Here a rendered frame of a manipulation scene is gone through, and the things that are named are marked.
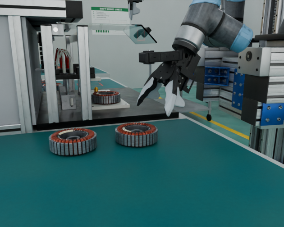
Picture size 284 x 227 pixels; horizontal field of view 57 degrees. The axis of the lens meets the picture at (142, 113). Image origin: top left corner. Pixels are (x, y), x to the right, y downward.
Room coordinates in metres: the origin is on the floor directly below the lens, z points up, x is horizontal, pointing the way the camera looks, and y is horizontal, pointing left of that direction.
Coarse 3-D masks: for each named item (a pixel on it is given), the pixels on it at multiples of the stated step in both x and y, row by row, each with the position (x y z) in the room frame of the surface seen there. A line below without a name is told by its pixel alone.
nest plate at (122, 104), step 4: (120, 100) 1.05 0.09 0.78; (92, 104) 0.97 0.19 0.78; (96, 104) 0.97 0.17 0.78; (100, 104) 0.97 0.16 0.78; (104, 104) 0.97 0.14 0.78; (108, 104) 0.97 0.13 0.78; (112, 104) 0.97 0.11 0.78; (116, 104) 0.97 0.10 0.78; (120, 104) 0.97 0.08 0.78; (124, 104) 0.97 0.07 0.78; (128, 104) 0.97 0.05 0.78; (92, 108) 0.93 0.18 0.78; (96, 108) 0.93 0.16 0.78; (100, 108) 0.94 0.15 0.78; (104, 108) 0.94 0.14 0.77; (108, 108) 0.94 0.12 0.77; (112, 108) 0.95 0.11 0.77; (116, 108) 0.95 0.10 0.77
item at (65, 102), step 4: (60, 92) 0.99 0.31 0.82; (64, 92) 0.99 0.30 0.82; (72, 92) 0.99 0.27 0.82; (60, 96) 0.99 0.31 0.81; (64, 96) 0.93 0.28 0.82; (68, 96) 0.94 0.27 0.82; (72, 96) 0.94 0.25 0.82; (64, 100) 0.93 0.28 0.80; (68, 100) 0.94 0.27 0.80; (64, 104) 0.93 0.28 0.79; (68, 104) 0.94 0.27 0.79; (64, 108) 0.93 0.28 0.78; (68, 108) 0.94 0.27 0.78; (72, 108) 0.94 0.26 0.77
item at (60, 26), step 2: (58, 24) 0.83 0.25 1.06; (60, 24) 0.83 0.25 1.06; (62, 24) 0.83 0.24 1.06; (58, 26) 0.83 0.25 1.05; (60, 26) 0.83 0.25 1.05; (62, 26) 0.83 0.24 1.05; (58, 28) 0.83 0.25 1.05; (60, 28) 0.83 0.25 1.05; (62, 28) 0.83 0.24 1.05; (58, 30) 0.83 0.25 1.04; (60, 30) 0.83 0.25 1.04; (62, 30) 0.83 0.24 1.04; (58, 32) 0.83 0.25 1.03; (60, 32) 0.83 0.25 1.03; (62, 32) 0.83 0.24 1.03; (58, 34) 0.83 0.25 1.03; (60, 34) 0.83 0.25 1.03; (62, 34) 0.83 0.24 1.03
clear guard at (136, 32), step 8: (64, 24) 0.86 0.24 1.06; (72, 24) 0.86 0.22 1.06; (80, 24) 0.86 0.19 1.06; (88, 24) 0.86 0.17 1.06; (96, 24) 0.87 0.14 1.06; (104, 24) 0.87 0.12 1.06; (112, 24) 0.88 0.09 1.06; (120, 24) 0.89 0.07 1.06; (128, 24) 0.90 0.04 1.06; (136, 24) 0.91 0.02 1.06; (128, 32) 1.10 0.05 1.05; (136, 32) 1.02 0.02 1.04; (144, 32) 0.94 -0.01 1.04; (136, 40) 1.10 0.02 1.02; (144, 40) 1.01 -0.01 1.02; (152, 40) 0.94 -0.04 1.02
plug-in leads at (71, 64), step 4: (60, 52) 0.95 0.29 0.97; (64, 52) 0.98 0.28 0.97; (68, 52) 0.95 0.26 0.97; (68, 56) 0.99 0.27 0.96; (56, 60) 0.94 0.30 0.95; (56, 64) 0.94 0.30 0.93; (64, 64) 0.95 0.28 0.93; (72, 64) 0.95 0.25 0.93; (56, 68) 0.94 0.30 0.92; (64, 68) 0.95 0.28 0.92; (72, 68) 0.95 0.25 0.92; (56, 72) 0.93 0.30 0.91; (64, 72) 0.95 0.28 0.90; (72, 72) 0.95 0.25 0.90
